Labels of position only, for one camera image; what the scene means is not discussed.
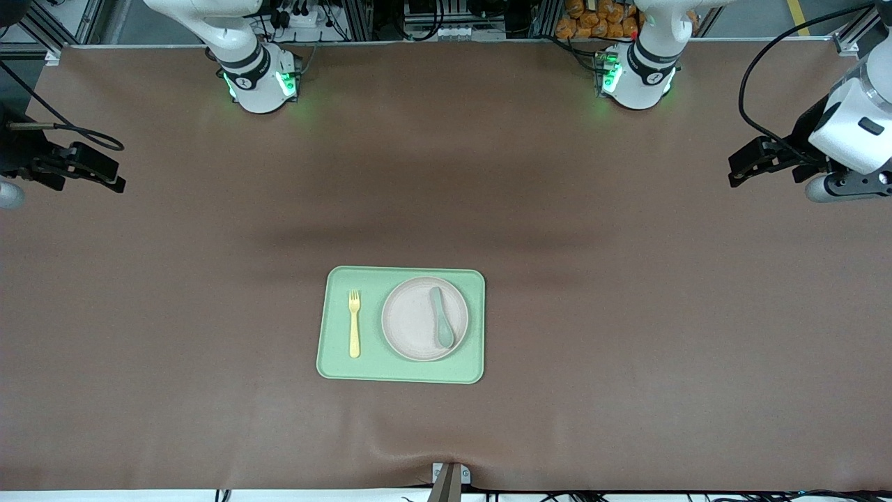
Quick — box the metal table edge clamp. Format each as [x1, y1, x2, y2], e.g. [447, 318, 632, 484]
[431, 462, 472, 502]

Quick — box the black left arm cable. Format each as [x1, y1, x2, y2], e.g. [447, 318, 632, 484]
[737, 3, 875, 165]

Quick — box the aluminium frame profile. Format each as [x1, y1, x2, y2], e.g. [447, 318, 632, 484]
[0, 0, 107, 60]

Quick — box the light green rectangular tray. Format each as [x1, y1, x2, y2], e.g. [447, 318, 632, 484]
[316, 266, 486, 385]

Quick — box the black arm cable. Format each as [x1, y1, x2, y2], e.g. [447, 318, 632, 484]
[0, 59, 126, 151]
[737, 3, 875, 165]

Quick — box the brown table cover mat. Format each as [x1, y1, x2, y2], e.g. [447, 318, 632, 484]
[0, 40, 892, 492]

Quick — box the teal plastic spoon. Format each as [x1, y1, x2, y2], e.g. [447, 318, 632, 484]
[429, 286, 456, 350]

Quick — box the white power strip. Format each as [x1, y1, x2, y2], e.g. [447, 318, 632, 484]
[277, 6, 335, 30]

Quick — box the pile of orange objects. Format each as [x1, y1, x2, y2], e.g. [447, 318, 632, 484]
[555, 0, 642, 40]

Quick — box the yellow plastic fork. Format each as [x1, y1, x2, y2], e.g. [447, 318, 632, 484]
[348, 289, 362, 359]

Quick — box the beige round plate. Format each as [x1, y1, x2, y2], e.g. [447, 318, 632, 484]
[381, 276, 469, 363]

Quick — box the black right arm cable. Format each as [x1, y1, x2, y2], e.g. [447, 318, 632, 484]
[0, 59, 126, 151]

